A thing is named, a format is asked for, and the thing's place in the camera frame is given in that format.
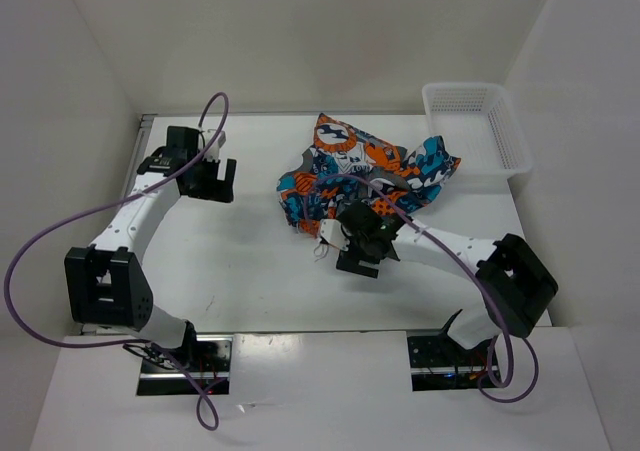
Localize colourful patterned shorts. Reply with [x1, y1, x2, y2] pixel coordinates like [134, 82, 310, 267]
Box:
[276, 113, 461, 237]

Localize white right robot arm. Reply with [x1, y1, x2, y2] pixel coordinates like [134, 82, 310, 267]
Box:
[187, 169, 558, 364]

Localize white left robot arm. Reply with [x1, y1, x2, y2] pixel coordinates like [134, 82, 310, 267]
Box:
[64, 126, 237, 371]

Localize white plastic basket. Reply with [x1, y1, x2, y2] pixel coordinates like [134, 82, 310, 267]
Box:
[422, 82, 533, 182]

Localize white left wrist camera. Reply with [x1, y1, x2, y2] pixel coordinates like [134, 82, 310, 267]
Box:
[199, 129, 226, 162]

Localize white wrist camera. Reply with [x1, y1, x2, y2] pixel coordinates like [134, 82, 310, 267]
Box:
[199, 129, 226, 162]
[317, 219, 350, 251]

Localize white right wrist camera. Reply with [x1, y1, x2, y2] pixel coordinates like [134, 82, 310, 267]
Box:
[317, 219, 350, 251]

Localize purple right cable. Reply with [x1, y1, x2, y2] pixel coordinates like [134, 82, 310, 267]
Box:
[302, 173, 540, 403]

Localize purple cable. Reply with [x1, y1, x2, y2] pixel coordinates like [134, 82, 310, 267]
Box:
[3, 92, 232, 431]
[302, 173, 540, 403]

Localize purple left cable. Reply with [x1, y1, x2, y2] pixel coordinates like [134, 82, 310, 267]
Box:
[3, 92, 232, 431]

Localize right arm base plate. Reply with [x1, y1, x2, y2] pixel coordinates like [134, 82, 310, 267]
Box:
[406, 329, 490, 392]

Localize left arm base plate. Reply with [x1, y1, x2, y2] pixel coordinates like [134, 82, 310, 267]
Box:
[127, 334, 233, 397]

